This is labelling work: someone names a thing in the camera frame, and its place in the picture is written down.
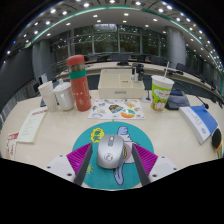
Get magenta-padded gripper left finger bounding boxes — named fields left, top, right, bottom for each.
left=44, top=142, right=94, bottom=187

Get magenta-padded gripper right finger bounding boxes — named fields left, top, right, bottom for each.
left=130, top=143, right=179, bottom=187

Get silver grey computer mouse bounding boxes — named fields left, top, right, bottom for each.
left=96, top=134, right=126, bottom=170

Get round teal cartoon mouse pad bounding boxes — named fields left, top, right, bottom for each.
left=72, top=121, right=155, bottom=190

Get white printed leaflet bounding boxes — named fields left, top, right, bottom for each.
left=16, top=106, right=49, bottom=144

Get colourful sticker sheet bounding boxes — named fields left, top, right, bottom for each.
left=87, top=98, right=146, bottom=121

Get white lidded mug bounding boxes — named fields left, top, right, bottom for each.
left=53, top=78, right=76, bottom=112

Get blue and white book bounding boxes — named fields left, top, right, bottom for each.
left=178, top=105, right=219, bottom=145

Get black conference microphone unit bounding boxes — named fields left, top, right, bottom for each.
left=165, top=78, right=210, bottom=111

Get green printed paper cup with straw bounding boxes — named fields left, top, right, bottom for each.
left=149, top=61, right=175, bottom=112

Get tall white paper cup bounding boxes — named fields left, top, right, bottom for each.
left=37, top=81, right=59, bottom=113

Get red bottle with green band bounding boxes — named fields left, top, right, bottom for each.
left=66, top=54, right=93, bottom=112

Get curved conference desk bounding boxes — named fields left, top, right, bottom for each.
left=49, top=61, right=224, bottom=101

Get dark office chairs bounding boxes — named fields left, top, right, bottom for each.
left=84, top=53, right=201, bottom=73

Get round ceiling lights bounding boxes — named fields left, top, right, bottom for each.
left=4, top=0, right=224, bottom=68

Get black microphone with yellow ring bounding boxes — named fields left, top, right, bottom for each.
left=211, top=127, right=224, bottom=159

